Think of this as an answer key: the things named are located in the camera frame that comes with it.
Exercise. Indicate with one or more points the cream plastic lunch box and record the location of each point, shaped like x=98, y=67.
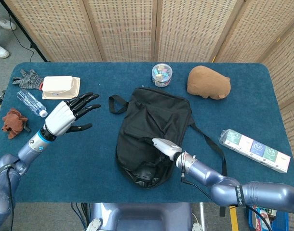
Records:
x=59, y=85

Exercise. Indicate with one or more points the clear jar of coloured chalk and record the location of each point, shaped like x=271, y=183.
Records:
x=162, y=74

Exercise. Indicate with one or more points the rattan folding screen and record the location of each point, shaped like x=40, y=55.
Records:
x=127, y=29

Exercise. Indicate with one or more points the blue-grey robot torso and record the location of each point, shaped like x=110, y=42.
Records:
x=142, y=216

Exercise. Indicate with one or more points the white table leg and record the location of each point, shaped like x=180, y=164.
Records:
x=202, y=216

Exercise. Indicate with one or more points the wrapped pack of tissue packets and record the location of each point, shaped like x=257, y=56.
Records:
x=255, y=150

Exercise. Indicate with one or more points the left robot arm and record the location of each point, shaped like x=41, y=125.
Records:
x=4, y=175

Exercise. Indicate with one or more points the grey knit glove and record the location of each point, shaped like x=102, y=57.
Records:
x=29, y=80

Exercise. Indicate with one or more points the brown capybara plush toy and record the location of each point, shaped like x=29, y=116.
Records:
x=207, y=80

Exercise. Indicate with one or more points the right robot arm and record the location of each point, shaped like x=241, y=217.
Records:
x=270, y=195

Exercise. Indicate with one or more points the blue box with printed packs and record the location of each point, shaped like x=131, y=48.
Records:
x=279, y=222

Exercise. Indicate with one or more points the brown crumpled cloth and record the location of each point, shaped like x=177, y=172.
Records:
x=13, y=122

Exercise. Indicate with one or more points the blue table cover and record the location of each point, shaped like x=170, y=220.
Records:
x=84, y=173

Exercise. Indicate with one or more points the black backpack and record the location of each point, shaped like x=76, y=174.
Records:
x=149, y=115

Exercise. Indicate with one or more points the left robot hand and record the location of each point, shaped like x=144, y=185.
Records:
x=59, y=118

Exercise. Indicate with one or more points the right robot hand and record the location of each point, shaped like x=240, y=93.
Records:
x=167, y=148

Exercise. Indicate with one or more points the clear plastic water bottle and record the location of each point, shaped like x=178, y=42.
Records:
x=31, y=102

